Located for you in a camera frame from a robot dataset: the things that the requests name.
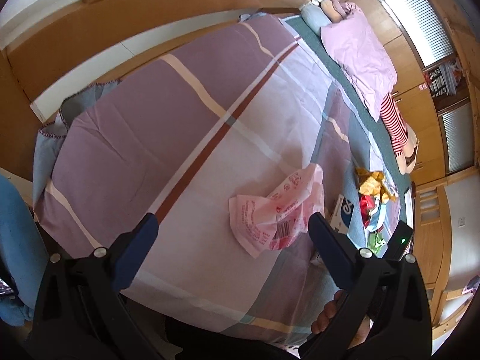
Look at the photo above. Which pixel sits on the pale blue pillow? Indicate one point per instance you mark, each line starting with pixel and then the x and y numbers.
pixel 313 18

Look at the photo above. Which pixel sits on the wooden bunk bed frame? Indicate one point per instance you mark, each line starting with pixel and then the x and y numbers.
pixel 112 18

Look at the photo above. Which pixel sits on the wooden wall cabinet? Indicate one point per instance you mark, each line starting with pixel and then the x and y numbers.
pixel 412 93

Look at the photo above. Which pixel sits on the green woven bed mat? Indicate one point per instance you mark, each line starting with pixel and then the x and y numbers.
pixel 360 127

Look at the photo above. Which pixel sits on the white wall switch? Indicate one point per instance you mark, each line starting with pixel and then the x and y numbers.
pixel 462 222

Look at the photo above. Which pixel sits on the pink pillow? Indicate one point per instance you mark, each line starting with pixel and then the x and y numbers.
pixel 360 56

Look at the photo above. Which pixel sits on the stack of folded bags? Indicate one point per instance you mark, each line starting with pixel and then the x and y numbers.
pixel 444 78

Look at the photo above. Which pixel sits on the beige plush toy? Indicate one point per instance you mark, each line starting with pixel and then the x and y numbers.
pixel 333 7

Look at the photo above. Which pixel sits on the plush toy with striped shirt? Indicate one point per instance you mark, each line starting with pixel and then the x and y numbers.
pixel 399 135

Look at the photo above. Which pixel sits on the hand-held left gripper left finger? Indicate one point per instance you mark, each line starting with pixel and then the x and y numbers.
pixel 138 249

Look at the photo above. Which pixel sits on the pink hanging cloth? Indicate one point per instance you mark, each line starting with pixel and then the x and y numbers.
pixel 472 285

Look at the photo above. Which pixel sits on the white blue packet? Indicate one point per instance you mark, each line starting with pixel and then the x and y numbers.
pixel 343 213

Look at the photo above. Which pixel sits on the blue cloth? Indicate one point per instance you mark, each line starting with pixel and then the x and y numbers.
pixel 18 251

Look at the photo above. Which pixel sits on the pink plastic bag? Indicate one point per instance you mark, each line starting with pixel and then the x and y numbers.
pixel 277 210

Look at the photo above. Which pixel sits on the green wrapper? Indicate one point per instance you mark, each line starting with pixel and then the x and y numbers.
pixel 375 240

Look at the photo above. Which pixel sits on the plaid pink grey bed sheet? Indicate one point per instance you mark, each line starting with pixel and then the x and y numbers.
pixel 168 138

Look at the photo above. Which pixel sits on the red wrapper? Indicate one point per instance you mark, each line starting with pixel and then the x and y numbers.
pixel 365 206

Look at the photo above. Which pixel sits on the person's right hand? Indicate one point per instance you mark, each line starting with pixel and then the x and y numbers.
pixel 326 317

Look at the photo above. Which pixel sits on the person's black trouser leg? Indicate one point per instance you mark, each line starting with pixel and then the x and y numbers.
pixel 225 341

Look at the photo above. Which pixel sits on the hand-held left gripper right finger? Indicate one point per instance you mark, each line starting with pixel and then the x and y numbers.
pixel 330 249

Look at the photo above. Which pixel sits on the wide ribbed glass window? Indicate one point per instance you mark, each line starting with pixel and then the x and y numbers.
pixel 416 11

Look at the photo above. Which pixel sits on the yellow snack bag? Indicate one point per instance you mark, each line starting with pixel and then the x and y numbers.
pixel 375 183

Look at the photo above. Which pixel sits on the narrow ribbed glass window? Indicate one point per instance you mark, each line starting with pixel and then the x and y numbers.
pixel 459 138

